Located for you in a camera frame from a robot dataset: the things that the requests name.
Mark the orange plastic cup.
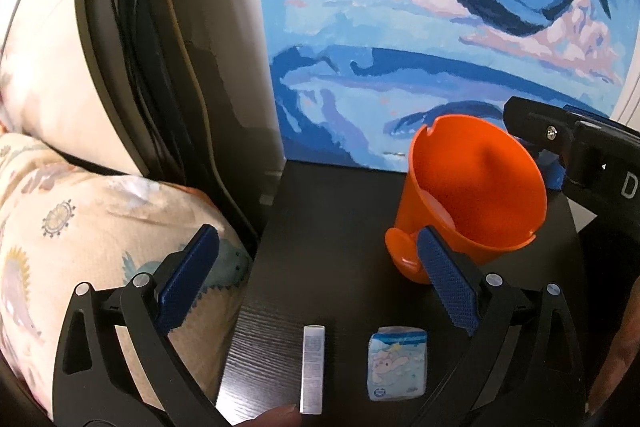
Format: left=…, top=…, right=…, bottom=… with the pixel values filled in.
left=385, top=114, right=548, bottom=285

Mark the black cable bundle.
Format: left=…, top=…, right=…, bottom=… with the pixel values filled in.
left=112, top=0, right=213, bottom=188

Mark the white door frame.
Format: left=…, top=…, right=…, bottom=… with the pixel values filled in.
left=611, top=72, right=640, bottom=128

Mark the person's right forearm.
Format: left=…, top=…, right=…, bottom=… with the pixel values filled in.
left=587, top=277, right=640, bottom=416

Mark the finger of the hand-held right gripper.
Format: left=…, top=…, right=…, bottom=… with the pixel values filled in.
left=502, top=96, right=577, bottom=154
left=542, top=153, right=568, bottom=191

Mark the whale painting canvas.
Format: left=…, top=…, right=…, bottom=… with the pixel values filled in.
left=250, top=0, right=640, bottom=171

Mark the person's left hand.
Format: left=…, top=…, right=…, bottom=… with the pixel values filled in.
left=249, top=403, right=303, bottom=427

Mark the cream pillow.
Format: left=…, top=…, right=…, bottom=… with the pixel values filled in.
left=0, top=0, right=147, bottom=181

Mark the black curved frame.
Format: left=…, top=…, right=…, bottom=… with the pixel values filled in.
left=74, top=0, right=273, bottom=253

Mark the printed cream blanket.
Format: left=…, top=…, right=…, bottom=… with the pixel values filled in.
left=0, top=134, right=254, bottom=408

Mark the blue printed tissue packet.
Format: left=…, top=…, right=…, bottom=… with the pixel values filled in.
left=367, top=326, right=429, bottom=402

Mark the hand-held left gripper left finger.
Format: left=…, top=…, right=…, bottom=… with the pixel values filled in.
left=51, top=223, right=236, bottom=427

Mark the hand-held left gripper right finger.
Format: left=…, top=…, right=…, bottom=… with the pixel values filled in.
left=400, top=227, right=588, bottom=427

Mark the small white cardboard box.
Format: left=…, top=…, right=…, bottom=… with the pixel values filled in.
left=298, top=324, right=326, bottom=416

